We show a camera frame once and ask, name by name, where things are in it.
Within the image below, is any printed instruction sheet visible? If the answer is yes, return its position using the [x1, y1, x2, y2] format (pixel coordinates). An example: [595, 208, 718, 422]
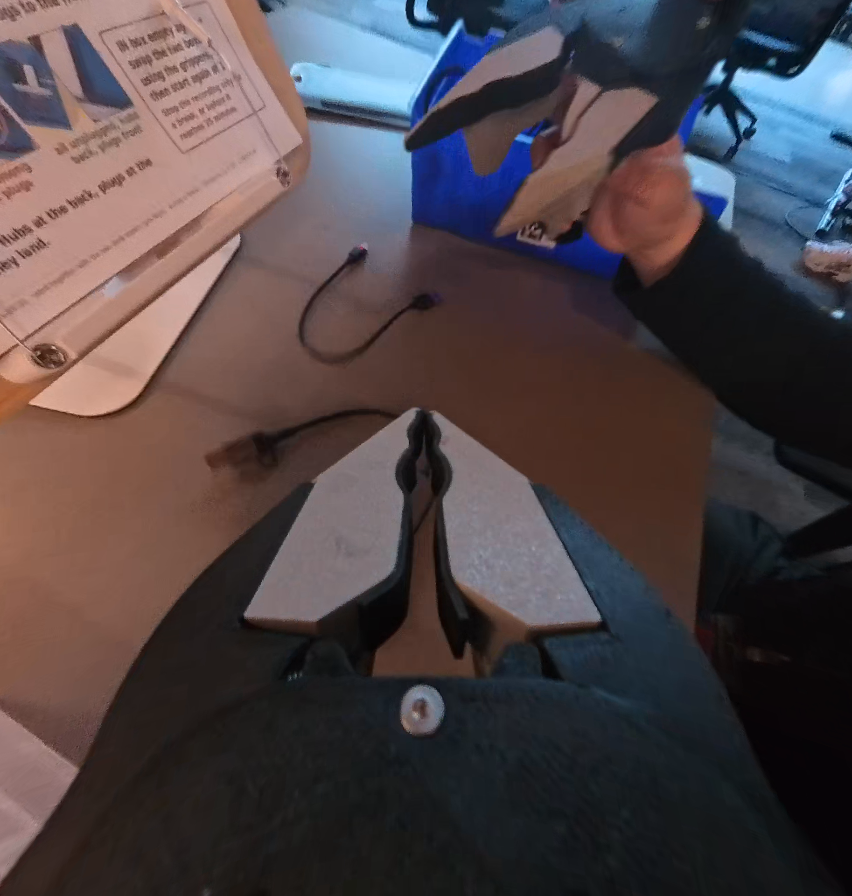
[0, 0, 304, 372]

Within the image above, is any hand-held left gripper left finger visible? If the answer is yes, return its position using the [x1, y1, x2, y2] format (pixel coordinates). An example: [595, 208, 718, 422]
[244, 408, 420, 655]

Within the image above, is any clear plastic box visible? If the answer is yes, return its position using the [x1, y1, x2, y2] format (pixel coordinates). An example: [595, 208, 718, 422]
[0, 696, 78, 896]

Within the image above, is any black office chair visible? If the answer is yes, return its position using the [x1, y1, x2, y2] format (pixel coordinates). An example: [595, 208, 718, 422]
[405, 0, 518, 32]
[699, 0, 852, 163]

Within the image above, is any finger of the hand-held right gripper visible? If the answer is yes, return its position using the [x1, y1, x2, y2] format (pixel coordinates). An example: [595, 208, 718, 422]
[495, 80, 661, 240]
[405, 28, 568, 176]

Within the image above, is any person's right forearm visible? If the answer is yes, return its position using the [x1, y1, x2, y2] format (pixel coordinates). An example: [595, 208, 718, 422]
[611, 210, 852, 484]

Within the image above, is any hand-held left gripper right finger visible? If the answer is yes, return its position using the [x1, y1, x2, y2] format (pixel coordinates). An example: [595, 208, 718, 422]
[426, 409, 603, 662]

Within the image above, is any grey acer USB hub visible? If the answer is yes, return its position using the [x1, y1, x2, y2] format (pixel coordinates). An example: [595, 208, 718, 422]
[205, 408, 437, 543]

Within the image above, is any black cable red plug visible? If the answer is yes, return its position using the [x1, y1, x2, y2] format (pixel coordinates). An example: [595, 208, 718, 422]
[299, 241, 444, 366]

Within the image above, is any person's black clothing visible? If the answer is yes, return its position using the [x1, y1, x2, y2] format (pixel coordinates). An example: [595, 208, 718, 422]
[699, 490, 852, 896]

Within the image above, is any person's right hand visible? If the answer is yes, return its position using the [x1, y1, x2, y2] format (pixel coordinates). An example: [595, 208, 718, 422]
[586, 136, 705, 284]

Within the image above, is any instruction sheet on wooden stand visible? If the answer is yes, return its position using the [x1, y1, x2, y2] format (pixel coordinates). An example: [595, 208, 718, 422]
[0, 0, 311, 435]

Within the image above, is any blue plastic bin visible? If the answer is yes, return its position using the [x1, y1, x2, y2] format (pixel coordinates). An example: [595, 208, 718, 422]
[411, 17, 729, 280]

